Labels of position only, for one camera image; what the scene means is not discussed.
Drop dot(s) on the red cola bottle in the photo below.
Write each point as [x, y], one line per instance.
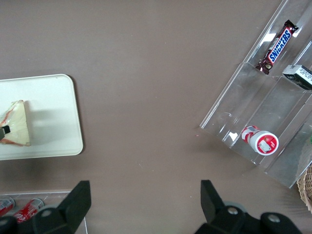
[6, 207]
[26, 209]

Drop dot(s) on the Snickers chocolate bar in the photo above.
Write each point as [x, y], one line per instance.
[279, 46]

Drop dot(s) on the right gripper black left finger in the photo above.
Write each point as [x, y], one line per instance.
[68, 209]

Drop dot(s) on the clear acrylic bottle rack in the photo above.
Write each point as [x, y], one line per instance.
[61, 195]

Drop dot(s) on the clear acrylic stepped shelf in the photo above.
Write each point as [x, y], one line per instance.
[256, 102]

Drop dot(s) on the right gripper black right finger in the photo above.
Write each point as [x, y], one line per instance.
[219, 217]

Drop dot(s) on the small light wicker basket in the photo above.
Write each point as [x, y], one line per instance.
[306, 192]

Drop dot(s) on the white red yogurt bottle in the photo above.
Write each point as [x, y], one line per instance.
[264, 143]

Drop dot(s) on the black white small box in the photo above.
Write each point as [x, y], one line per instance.
[301, 76]

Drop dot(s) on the triangular sandwich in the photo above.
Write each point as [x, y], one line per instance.
[18, 124]

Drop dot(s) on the beige plastic tray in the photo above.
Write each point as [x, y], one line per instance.
[53, 117]

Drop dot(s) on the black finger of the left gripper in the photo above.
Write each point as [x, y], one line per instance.
[3, 131]

